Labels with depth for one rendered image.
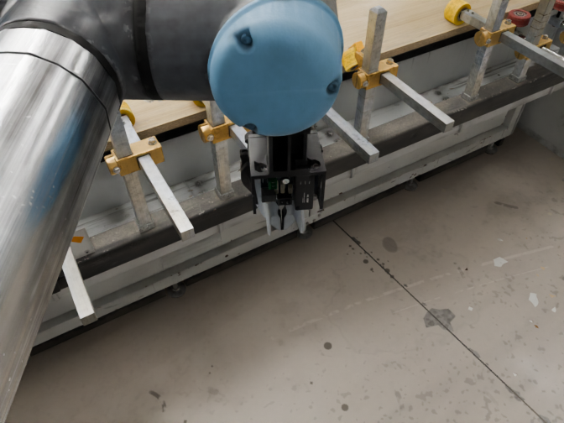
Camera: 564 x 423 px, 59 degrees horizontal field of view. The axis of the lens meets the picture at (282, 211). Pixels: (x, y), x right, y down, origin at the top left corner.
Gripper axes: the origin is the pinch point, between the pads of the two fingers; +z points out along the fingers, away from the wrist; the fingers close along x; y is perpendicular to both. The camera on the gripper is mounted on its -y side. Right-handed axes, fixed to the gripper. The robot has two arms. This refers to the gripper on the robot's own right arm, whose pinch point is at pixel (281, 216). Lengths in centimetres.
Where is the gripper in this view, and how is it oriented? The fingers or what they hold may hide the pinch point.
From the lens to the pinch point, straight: 60.9
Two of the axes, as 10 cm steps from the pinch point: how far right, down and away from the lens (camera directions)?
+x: 10.0, -0.7, 0.7
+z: 0.0, 6.8, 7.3
